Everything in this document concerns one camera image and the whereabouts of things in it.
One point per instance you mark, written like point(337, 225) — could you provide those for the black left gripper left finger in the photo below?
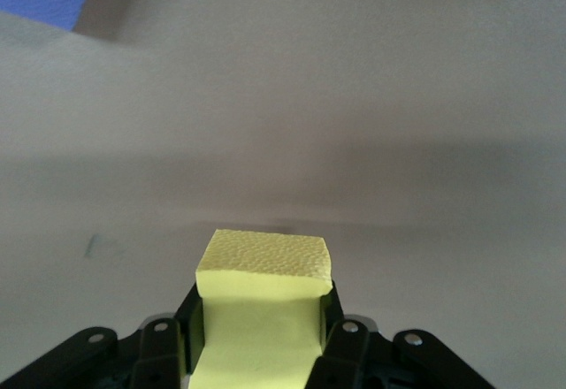
point(155, 353)

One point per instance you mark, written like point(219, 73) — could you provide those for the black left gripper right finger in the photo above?
point(349, 353)

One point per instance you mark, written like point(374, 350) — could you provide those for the yellow foam cube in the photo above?
point(261, 318)

